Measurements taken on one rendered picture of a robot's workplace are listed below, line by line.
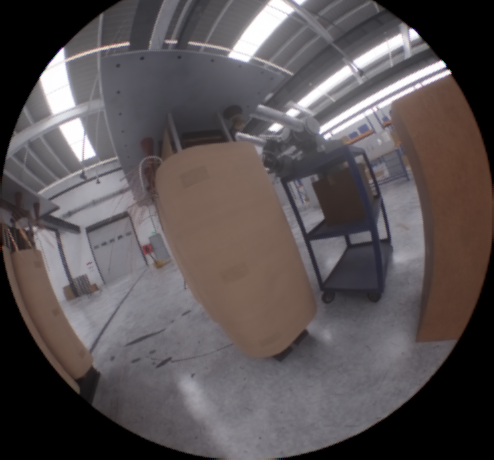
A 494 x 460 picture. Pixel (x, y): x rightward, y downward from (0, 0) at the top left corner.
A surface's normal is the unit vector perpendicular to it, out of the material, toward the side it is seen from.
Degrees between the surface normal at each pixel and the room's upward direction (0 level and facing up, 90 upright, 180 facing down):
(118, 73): 180
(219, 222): 90
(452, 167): 90
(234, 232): 90
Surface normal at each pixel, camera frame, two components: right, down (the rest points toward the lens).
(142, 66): 0.39, 0.92
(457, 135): -0.77, 0.32
